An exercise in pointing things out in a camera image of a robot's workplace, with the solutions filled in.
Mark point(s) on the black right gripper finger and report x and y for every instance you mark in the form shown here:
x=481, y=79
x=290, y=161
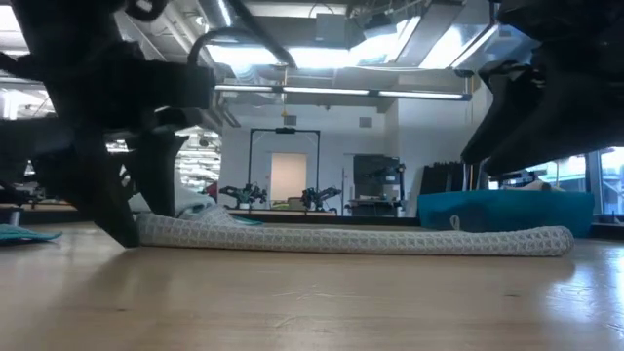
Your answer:
x=512, y=97
x=560, y=122

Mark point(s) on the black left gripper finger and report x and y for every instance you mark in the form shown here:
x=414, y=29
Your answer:
x=156, y=170
x=88, y=185

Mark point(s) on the grey waffle microfiber towel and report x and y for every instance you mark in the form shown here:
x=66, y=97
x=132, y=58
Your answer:
x=536, y=186
x=341, y=241

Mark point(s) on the pale blue microfiber towel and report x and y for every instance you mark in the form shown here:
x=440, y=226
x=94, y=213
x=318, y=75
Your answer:
x=192, y=200

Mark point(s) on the blue plastic bin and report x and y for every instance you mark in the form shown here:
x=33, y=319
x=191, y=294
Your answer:
x=512, y=212

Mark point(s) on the long linear ceiling light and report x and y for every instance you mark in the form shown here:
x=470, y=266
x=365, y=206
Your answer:
x=322, y=91

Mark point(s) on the black ceiling camera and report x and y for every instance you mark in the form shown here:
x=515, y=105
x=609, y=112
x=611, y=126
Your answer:
x=463, y=73

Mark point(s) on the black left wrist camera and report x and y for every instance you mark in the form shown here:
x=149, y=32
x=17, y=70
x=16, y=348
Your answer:
x=180, y=88

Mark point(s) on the black wall panels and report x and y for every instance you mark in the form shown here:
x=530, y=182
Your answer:
x=439, y=178

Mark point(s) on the pale wall panel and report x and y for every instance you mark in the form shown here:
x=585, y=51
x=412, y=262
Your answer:
x=288, y=175

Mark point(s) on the black gantry frame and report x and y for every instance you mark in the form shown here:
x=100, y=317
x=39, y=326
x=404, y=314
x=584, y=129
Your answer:
x=285, y=130

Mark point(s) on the black aluminium table frame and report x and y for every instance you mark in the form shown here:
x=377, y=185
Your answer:
x=341, y=220

